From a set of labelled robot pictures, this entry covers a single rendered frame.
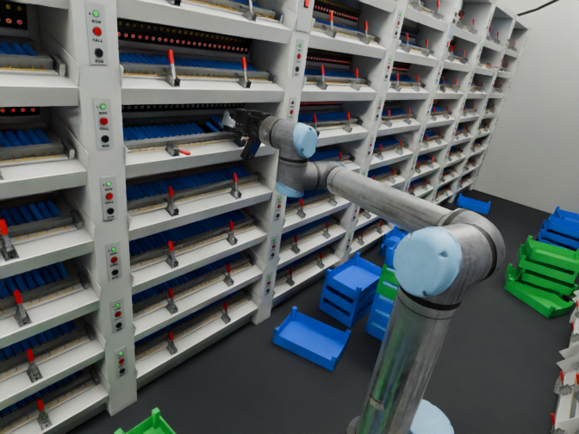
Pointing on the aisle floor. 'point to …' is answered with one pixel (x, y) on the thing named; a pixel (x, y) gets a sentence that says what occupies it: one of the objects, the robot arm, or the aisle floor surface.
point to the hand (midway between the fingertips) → (224, 125)
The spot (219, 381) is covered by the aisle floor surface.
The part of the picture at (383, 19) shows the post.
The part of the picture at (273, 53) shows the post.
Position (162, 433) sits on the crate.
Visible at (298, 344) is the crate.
